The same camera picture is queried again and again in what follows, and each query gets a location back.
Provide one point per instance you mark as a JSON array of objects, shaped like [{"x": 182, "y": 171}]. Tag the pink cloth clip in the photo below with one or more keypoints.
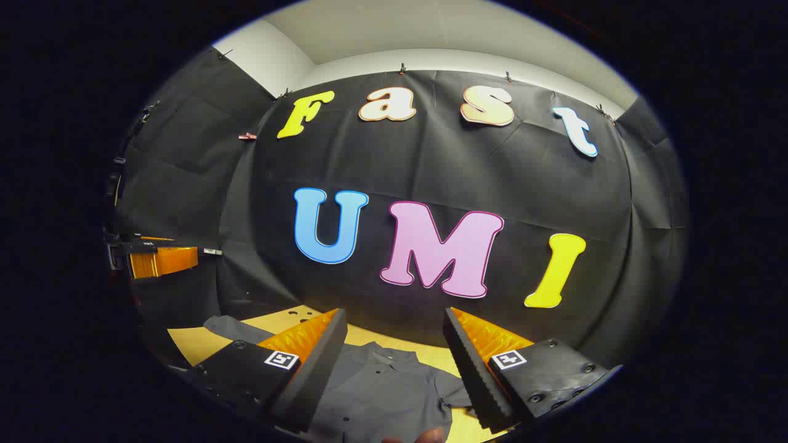
[{"x": 247, "y": 136}]

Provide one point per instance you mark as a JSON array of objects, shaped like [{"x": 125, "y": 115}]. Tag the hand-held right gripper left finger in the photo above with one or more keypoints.
[{"x": 320, "y": 369}]

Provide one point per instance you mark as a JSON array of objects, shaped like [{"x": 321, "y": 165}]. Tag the black backdrop cloth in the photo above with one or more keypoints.
[{"x": 431, "y": 160}]

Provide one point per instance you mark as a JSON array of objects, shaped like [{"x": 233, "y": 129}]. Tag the grey polo shirt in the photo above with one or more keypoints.
[{"x": 381, "y": 387}]

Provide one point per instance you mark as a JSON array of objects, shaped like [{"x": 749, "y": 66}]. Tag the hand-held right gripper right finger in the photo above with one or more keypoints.
[{"x": 474, "y": 375}]

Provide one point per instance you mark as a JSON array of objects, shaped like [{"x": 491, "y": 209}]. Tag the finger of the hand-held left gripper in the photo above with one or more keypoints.
[
  {"x": 144, "y": 246},
  {"x": 166, "y": 261}
]

